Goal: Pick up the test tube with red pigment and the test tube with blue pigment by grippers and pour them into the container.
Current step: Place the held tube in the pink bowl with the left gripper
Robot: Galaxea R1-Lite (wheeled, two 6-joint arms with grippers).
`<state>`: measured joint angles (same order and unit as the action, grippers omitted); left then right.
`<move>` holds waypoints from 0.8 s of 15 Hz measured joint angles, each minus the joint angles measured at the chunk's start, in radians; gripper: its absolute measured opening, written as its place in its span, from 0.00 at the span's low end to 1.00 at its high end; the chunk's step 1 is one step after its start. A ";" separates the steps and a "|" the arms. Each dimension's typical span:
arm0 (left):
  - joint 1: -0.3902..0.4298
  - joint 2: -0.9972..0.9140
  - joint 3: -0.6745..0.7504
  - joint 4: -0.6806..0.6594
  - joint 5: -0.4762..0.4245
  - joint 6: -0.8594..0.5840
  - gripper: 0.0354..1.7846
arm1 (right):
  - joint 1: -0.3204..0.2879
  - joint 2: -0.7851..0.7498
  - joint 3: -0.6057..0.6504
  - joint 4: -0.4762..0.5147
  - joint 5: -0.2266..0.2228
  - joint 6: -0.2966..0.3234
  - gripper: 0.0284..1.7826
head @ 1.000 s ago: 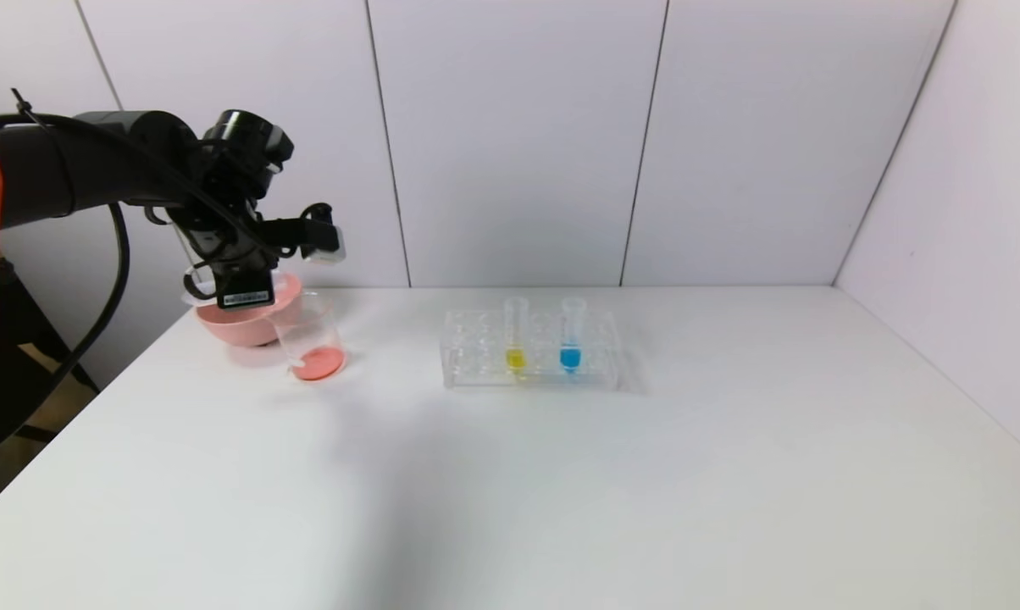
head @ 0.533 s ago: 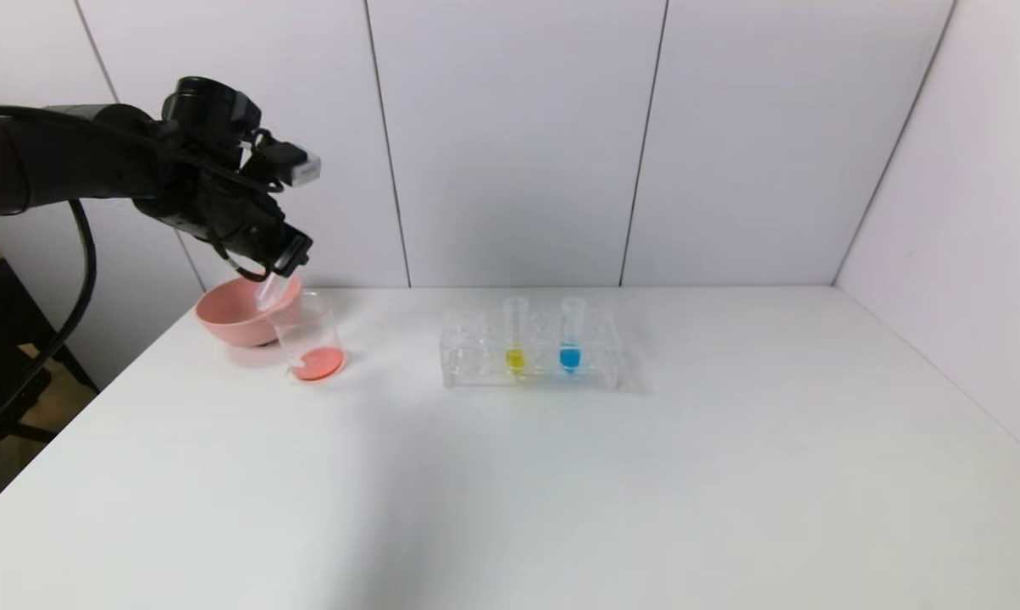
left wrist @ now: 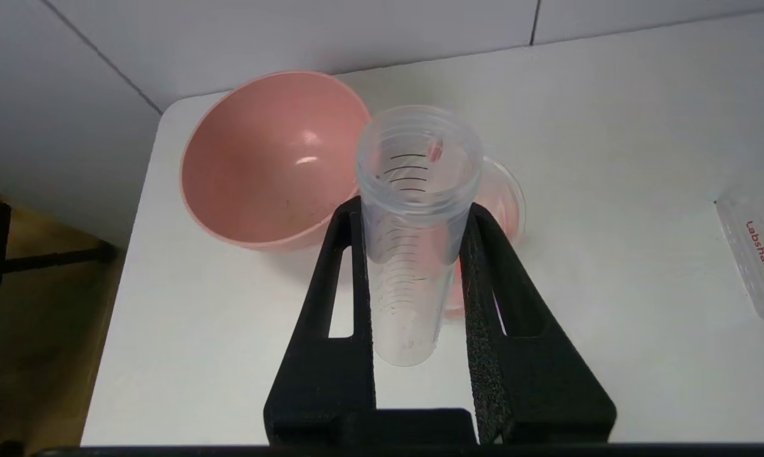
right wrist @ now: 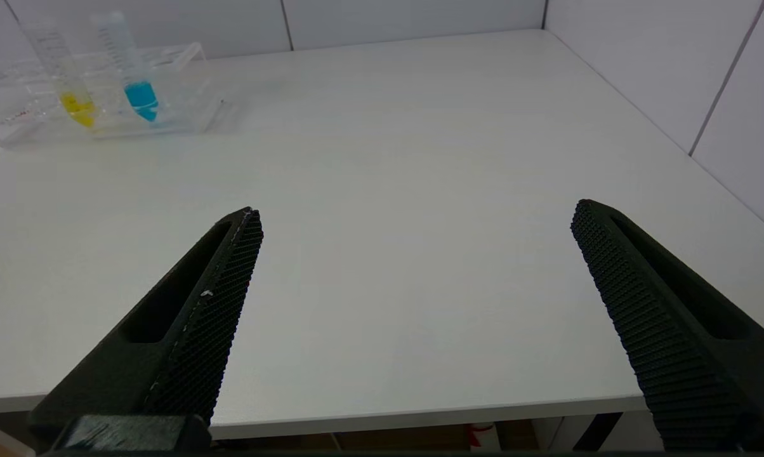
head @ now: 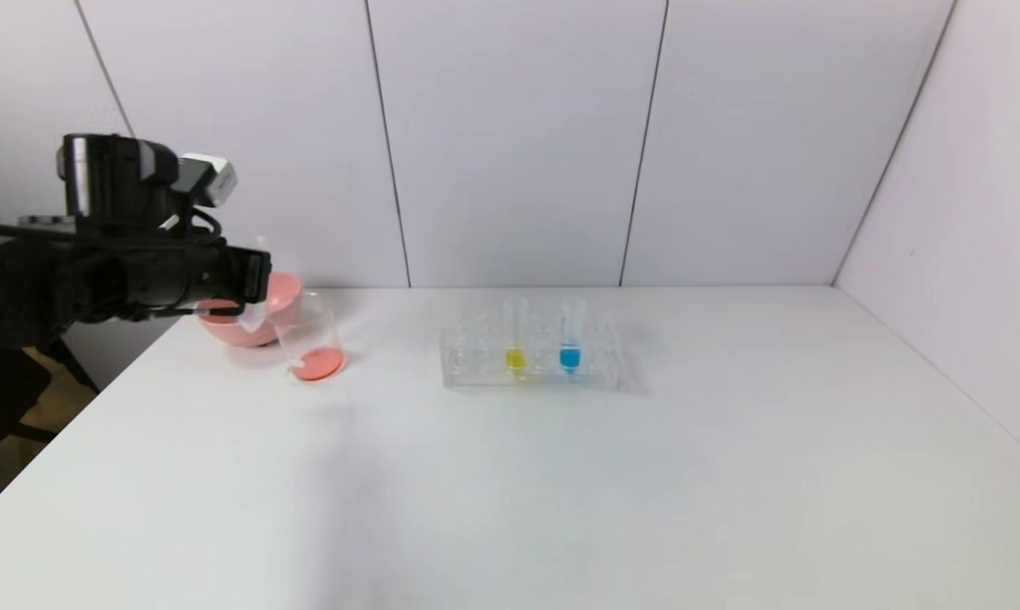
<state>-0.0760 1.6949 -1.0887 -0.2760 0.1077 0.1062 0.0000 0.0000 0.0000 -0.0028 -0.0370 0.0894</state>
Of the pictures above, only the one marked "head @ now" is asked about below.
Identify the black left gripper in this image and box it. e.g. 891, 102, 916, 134
151, 238, 272, 313

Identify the test tube with red pigment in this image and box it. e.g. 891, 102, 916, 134
237, 236, 275, 333

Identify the test tube with blue pigment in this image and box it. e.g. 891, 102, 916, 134
559, 298, 585, 375

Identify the test tube with yellow pigment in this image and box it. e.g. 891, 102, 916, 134
505, 298, 528, 379

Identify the clear acrylic test tube rack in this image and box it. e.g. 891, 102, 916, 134
441, 307, 621, 392

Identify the pink bowl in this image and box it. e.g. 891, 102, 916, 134
195, 271, 305, 348

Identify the clear glass beaker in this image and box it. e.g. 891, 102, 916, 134
273, 292, 346, 384

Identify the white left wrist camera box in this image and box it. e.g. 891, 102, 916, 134
175, 154, 238, 208

